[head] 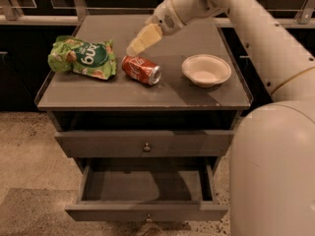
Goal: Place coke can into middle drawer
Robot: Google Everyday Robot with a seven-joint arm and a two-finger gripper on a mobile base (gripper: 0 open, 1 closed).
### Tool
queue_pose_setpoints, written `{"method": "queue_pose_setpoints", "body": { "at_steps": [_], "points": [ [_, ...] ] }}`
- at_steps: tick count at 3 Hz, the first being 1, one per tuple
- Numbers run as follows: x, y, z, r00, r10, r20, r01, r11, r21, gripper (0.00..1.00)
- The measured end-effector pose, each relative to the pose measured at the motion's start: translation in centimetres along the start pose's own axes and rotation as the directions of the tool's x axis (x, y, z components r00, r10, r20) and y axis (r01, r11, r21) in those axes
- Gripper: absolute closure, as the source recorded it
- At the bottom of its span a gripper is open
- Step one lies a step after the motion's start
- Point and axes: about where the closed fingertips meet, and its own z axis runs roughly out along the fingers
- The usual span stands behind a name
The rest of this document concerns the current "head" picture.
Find round top drawer knob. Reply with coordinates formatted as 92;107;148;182
143;143;152;152

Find open grey middle drawer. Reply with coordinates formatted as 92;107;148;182
66;157;228;221

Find green chip bag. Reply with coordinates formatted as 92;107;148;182
47;35;117;81

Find grey top drawer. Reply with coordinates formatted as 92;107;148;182
55;130;233;158

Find metal railing frame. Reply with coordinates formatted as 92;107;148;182
0;0;315;29

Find white paper bowl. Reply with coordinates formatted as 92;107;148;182
181;54;231;88

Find red coke can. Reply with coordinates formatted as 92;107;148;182
122;56;161;86

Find round drawer knob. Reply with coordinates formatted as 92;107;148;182
145;213;153;223
143;143;152;152

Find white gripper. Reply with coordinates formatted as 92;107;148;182
126;0;186;56

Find round middle drawer knob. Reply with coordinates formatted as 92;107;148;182
145;213;153;223

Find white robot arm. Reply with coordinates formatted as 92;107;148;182
127;0;315;236

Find dark background counter cabinets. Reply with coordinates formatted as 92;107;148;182
0;26;271;111

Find grey drawer cabinet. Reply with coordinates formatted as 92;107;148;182
36;19;252;221

